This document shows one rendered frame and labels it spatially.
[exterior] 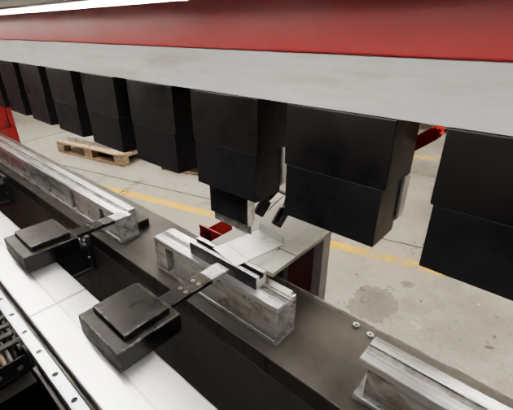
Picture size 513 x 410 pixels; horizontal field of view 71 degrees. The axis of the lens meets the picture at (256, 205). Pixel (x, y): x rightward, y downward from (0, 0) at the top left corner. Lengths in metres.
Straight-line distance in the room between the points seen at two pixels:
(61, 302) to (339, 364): 0.52
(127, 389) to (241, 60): 0.48
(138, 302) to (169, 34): 0.44
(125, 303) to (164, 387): 0.15
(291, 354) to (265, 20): 0.57
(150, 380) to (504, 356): 1.90
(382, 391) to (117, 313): 0.43
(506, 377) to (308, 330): 1.47
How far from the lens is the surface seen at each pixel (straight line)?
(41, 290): 0.81
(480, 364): 2.14
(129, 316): 0.60
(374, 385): 0.65
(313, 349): 0.75
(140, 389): 0.57
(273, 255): 0.76
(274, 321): 0.70
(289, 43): 0.49
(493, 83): 0.40
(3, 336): 0.65
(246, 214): 0.65
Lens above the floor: 1.43
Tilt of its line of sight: 26 degrees down
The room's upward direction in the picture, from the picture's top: straight up
